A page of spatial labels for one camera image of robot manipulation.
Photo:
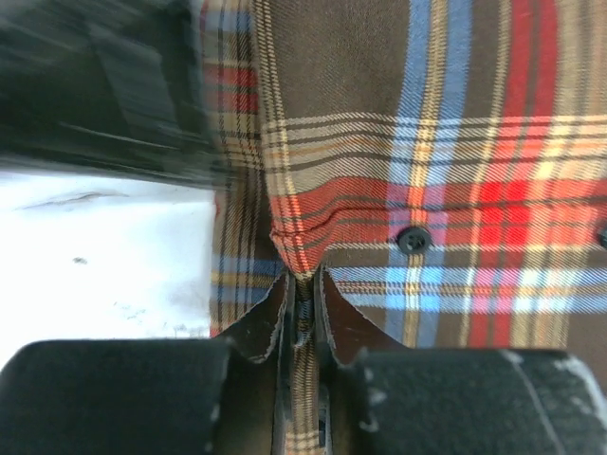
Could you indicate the plaid long sleeve shirt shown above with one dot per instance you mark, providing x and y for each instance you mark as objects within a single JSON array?
[{"x": 443, "y": 161}]

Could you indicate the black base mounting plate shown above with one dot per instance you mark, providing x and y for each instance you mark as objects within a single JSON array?
[{"x": 112, "y": 88}]

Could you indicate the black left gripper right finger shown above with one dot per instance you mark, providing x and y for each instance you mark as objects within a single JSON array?
[{"x": 386, "y": 398}]

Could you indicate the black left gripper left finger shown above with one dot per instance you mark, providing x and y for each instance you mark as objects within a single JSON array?
[{"x": 215, "y": 395}]

